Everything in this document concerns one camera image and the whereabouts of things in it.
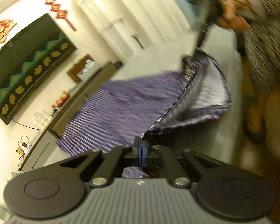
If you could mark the dark framed wall painting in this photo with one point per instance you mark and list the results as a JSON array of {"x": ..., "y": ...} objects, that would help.
[{"x": 29, "y": 58}]

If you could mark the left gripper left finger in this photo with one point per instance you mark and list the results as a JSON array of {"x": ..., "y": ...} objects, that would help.
[{"x": 109, "y": 166}]

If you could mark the white curtain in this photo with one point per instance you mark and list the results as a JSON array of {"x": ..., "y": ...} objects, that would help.
[{"x": 131, "y": 26}]

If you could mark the long grey sideboard cabinet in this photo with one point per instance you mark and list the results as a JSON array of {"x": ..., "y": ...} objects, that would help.
[{"x": 44, "y": 150}]

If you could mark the person's right hand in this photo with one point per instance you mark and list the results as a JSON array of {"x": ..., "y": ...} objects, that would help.
[{"x": 229, "y": 18}]

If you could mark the wooden picture frame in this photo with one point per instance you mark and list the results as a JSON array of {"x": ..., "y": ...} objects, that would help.
[{"x": 77, "y": 67}]

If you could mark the person's patterned clothing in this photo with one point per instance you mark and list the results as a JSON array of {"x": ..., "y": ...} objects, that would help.
[{"x": 262, "y": 43}]

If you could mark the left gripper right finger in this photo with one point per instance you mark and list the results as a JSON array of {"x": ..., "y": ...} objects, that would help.
[{"x": 160, "y": 162}]

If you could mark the clear glass cups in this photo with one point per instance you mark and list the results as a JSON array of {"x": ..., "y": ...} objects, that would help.
[{"x": 42, "y": 119}]

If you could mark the blue plaid shirt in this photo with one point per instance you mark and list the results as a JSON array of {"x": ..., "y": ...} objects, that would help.
[{"x": 148, "y": 107}]

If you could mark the red round wall ornament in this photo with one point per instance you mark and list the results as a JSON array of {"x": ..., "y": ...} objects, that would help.
[{"x": 6, "y": 25}]

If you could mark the red fruit bowl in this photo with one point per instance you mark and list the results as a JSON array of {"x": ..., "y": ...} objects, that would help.
[{"x": 61, "y": 100}]

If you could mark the red Chinese knot decoration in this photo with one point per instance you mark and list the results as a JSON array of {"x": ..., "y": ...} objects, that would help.
[{"x": 60, "y": 14}]

